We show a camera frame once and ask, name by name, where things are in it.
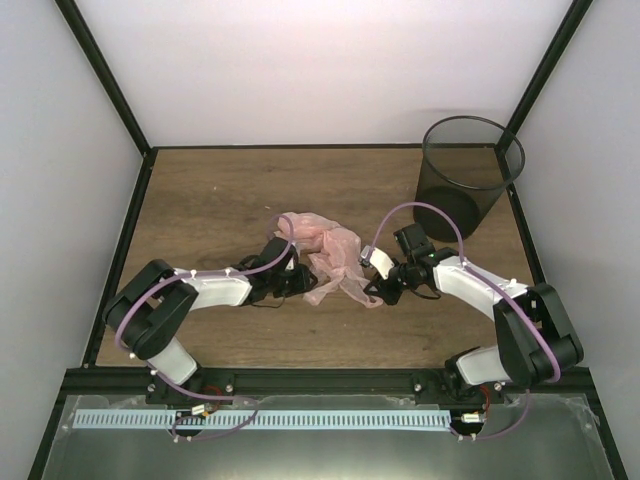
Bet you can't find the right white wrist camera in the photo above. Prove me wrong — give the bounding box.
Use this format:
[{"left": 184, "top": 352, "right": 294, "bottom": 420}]
[{"left": 360, "top": 245, "right": 395, "bottom": 280}]

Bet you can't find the black mesh trash bin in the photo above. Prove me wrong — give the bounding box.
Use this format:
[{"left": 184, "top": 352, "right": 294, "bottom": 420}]
[{"left": 413, "top": 115, "right": 526, "bottom": 243}]

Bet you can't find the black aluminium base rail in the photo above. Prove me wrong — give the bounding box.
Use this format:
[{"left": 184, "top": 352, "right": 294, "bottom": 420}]
[{"left": 64, "top": 367, "right": 594, "bottom": 406}]

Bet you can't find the black frame post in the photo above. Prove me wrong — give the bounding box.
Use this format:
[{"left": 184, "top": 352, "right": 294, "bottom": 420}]
[
  {"left": 53, "top": 0, "right": 151, "bottom": 157},
  {"left": 497, "top": 0, "right": 593, "bottom": 150}
]

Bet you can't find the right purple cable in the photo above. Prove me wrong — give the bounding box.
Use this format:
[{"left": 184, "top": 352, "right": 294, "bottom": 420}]
[{"left": 372, "top": 202, "right": 562, "bottom": 386}]

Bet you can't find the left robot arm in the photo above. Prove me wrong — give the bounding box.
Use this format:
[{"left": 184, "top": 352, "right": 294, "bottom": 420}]
[{"left": 102, "top": 237, "right": 318, "bottom": 404}]

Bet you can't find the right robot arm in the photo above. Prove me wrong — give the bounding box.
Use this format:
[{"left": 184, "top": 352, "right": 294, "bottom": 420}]
[{"left": 360, "top": 223, "right": 584, "bottom": 403}]

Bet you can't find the black right frame post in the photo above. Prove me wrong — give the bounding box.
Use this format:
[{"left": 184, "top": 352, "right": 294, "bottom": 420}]
[{"left": 497, "top": 0, "right": 593, "bottom": 150}]

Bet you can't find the light blue slotted cable duct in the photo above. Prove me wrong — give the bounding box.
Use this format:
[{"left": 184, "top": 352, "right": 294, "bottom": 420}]
[{"left": 71, "top": 409, "right": 451, "bottom": 431}]

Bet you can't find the black left frame post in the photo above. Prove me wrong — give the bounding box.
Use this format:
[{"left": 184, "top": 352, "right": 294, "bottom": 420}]
[{"left": 53, "top": 0, "right": 151, "bottom": 157}]

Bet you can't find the pink plastic trash bag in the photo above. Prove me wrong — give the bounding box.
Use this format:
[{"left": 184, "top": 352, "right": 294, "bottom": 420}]
[{"left": 267, "top": 212, "right": 383, "bottom": 309}]

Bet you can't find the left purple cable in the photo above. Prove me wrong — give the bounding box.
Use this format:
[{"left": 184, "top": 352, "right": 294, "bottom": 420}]
[{"left": 114, "top": 215, "right": 301, "bottom": 401}]

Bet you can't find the purple cable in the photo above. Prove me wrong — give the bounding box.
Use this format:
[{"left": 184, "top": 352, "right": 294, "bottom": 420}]
[
  {"left": 114, "top": 215, "right": 301, "bottom": 401},
  {"left": 372, "top": 202, "right": 562, "bottom": 386}
]

